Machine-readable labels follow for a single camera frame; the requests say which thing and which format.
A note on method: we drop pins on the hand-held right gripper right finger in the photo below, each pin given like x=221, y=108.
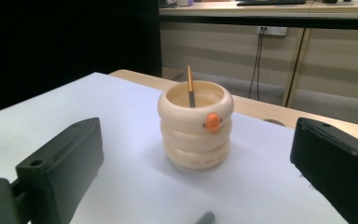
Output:
x=335, y=161

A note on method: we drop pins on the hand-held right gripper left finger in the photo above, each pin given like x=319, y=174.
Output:
x=65, y=161

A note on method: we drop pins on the cream ringed brush holder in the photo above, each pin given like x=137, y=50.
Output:
x=195, y=140

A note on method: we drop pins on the black makeup brush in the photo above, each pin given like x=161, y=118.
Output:
x=205, y=218

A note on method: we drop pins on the thin gold-banded brush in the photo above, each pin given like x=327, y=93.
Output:
x=190, y=81

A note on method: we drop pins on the white table mat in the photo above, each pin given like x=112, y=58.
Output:
x=121, y=124

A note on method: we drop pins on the black curtain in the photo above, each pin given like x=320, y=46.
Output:
x=59, y=40

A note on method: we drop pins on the long wooden desk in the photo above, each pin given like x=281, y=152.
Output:
x=261, y=11

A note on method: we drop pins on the black keyboard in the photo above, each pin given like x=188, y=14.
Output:
x=270, y=2

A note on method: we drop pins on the white wall socket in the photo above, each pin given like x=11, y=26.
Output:
x=275, y=31

